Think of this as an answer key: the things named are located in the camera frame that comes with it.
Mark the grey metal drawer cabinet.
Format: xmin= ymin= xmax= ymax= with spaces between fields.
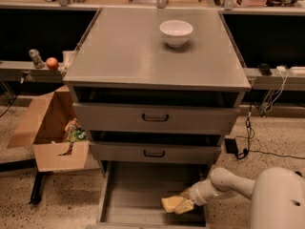
xmin=63 ymin=7 xmax=252 ymax=189

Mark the white ceramic bowl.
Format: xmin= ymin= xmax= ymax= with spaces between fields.
xmin=159 ymin=20 xmax=193 ymax=48

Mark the black remote on shelf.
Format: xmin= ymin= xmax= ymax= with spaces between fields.
xmin=258 ymin=64 xmax=272 ymax=76

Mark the yellow sponge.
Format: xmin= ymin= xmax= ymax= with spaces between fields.
xmin=161 ymin=196 xmax=184 ymax=213

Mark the black power adapter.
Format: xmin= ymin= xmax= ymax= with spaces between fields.
xmin=225 ymin=138 xmax=238 ymax=155

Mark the grey side shelf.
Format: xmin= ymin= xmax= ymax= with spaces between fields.
xmin=0 ymin=51 xmax=76 ymax=83

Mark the small grey figurine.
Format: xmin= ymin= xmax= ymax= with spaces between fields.
xmin=29 ymin=49 xmax=45 ymax=69

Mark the bottom grey open drawer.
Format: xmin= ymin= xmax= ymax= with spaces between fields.
xmin=86 ymin=161 xmax=210 ymax=229

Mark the middle grey drawer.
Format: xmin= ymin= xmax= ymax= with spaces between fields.
xmin=90 ymin=142 xmax=221 ymax=165

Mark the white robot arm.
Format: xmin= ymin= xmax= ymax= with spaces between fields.
xmin=173 ymin=167 xmax=305 ymax=229

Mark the open cardboard box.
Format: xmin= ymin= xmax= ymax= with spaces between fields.
xmin=8 ymin=86 xmax=98 ymax=172

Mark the white power strip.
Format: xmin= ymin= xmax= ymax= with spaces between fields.
xmin=276 ymin=66 xmax=305 ymax=76

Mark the top grey drawer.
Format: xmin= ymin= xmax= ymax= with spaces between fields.
xmin=73 ymin=103 xmax=239 ymax=135

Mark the green snack packet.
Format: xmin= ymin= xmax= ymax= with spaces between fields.
xmin=64 ymin=118 xmax=88 ymax=142

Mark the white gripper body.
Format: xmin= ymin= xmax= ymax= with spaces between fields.
xmin=189 ymin=179 xmax=212 ymax=206

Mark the red apple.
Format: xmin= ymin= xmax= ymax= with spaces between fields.
xmin=46 ymin=57 xmax=59 ymax=70

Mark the black cable on floor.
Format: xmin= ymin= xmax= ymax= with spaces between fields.
xmin=234 ymin=102 xmax=305 ymax=161

